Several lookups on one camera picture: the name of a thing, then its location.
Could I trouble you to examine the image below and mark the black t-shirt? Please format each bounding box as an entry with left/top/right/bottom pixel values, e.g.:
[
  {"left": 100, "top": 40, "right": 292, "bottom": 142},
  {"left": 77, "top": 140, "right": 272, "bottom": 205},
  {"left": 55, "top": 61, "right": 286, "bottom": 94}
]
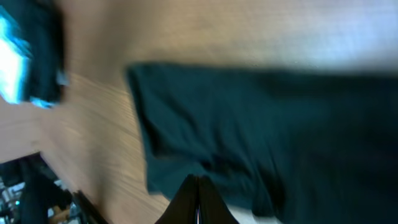
[{"left": 126, "top": 62, "right": 397, "bottom": 223}]

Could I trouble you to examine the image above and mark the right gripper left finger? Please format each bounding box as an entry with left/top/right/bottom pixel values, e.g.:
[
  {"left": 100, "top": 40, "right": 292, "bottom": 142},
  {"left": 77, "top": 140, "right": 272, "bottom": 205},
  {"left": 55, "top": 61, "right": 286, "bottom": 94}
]
[{"left": 155, "top": 175, "right": 198, "bottom": 224}]

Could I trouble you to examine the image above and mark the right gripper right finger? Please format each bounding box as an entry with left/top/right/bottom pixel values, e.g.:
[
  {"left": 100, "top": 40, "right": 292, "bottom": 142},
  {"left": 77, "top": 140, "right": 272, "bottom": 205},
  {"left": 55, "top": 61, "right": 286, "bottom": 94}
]
[{"left": 198, "top": 177, "right": 239, "bottom": 224}]

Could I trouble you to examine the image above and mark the folded light blue printed shirt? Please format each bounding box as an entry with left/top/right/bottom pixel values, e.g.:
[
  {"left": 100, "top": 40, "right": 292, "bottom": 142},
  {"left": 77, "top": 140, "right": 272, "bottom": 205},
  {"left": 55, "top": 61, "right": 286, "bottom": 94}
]
[{"left": 1, "top": 6, "right": 32, "bottom": 105}]

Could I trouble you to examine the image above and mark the folded black shirt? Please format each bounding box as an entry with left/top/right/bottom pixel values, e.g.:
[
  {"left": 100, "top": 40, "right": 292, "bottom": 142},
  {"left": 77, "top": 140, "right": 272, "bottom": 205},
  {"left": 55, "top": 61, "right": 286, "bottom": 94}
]
[{"left": 1, "top": 0, "right": 66, "bottom": 108}]

